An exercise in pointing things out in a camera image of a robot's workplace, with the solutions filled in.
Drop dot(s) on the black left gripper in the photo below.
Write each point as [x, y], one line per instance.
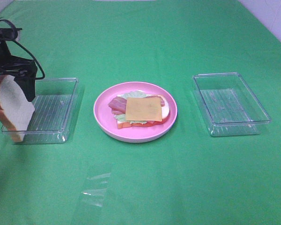
[24, 70]

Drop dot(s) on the toast bread slice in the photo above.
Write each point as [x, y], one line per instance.
[15, 110]
[165, 115]

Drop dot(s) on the bacon strip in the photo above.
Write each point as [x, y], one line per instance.
[158, 96]
[118, 105]

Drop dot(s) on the green lettuce leaf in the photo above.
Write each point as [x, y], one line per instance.
[132, 94]

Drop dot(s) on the yellow cheese slice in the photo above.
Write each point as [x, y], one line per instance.
[143, 109]

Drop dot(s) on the clear left plastic container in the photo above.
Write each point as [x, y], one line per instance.
[57, 104]

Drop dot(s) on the clear plastic container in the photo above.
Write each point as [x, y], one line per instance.
[228, 105]
[57, 104]

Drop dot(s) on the pink round plate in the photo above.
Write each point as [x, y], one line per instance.
[107, 123]

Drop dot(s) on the clear tape patch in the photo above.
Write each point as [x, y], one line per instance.
[96, 184]

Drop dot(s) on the green tablecloth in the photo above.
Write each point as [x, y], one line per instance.
[185, 177]

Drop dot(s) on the clear right plastic container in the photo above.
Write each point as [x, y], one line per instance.
[228, 105]

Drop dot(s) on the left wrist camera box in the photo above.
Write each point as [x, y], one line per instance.
[9, 34]

